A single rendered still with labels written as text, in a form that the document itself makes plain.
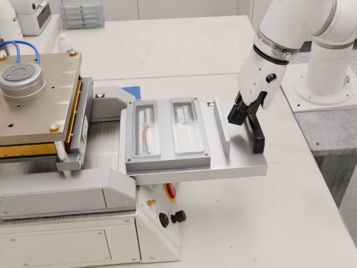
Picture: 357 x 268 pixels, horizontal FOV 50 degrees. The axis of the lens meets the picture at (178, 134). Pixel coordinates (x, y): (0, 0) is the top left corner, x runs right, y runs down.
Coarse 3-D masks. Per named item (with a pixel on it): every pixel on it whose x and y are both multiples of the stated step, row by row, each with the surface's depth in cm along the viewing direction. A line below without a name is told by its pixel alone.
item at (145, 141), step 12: (144, 108) 85; (156, 108) 85; (132, 120) 82; (144, 120) 82; (156, 120) 82; (132, 132) 79; (144, 132) 79; (156, 132) 79; (132, 144) 76; (144, 144) 76; (156, 144) 76
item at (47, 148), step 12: (72, 108) 76; (72, 120) 73; (72, 132) 72; (24, 144) 68; (36, 144) 68; (48, 144) 68; (0, 156) 69; (12, 156) 70; (24, 156) 70; (36, 156) 70; (48, 156) 70
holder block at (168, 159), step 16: (128, 112) 85; (160, 112) 85; (128, 128) 81; (160, 128) 81; (128, 144) 77; (160, 144) 77; (128, 160) 74; (144, 160) 74; (160, 160) 74; (176, 160) 74; (192, 160) 74; (208, 160) 75
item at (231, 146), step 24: (120, 120) 87; (216, 120) 86; (120, 144) 81; (216, 144) 81; (240, 144) 80; (120, 168) 76; (192, 168) 75; (216, 168) 75; (240, 168) 76; (264, 168) 76
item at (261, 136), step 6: (246, 120) 83; (252, 120) 80; (252, 126) 79; (258, 126) 78; (252, 132) 78; (258, 132) 77; (252, 138) 78; (258, 138) 76; (264, 138) 76; (258, 144) 77; (264, 144) 77; (258, 150) 78
